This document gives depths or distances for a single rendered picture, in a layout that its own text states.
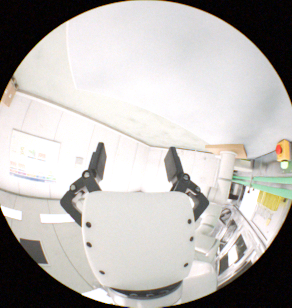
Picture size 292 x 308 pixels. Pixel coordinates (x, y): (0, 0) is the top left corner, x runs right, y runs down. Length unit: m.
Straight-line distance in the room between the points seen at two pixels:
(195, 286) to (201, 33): 0.34
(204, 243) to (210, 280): 0.32
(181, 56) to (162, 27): 0.06
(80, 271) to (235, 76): 2.12
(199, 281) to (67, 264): 1.91
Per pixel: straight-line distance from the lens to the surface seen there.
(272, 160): 0.67
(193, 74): 0.21
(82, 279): 1.89
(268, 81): 0.24
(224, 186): 0.61
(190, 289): 0.20
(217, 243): 0.51
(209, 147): 0.62
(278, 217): 0.91
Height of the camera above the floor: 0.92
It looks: 4 degrees down
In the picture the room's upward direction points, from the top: 167 degrees counter-clockwise
